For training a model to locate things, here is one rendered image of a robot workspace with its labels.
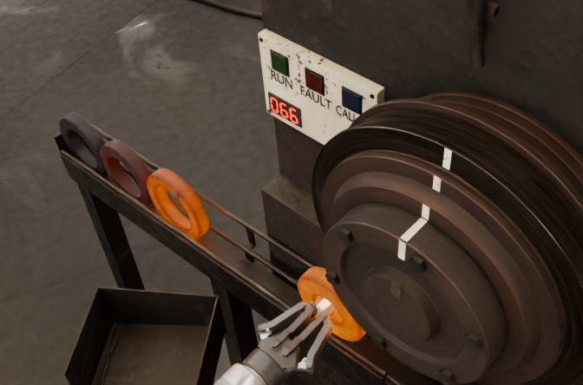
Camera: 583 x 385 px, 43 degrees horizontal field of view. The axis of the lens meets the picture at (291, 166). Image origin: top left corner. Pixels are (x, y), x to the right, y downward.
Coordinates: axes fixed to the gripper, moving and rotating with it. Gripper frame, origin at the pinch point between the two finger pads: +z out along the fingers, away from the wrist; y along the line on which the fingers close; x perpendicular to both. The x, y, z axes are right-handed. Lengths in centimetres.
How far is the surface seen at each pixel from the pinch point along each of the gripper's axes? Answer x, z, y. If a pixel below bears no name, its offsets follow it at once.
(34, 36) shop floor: -86, 62, -244
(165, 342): -23.3, -20.1, -32.1
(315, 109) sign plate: 28.6, 14.7, -13.8
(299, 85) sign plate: 32.3, 14.9, -17.2
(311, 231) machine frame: -0.6, 9.7, -13.6
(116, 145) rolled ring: -6, 4, -71
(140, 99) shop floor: -87, 64, -167
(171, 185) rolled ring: -5.0, 2.5, -49.6
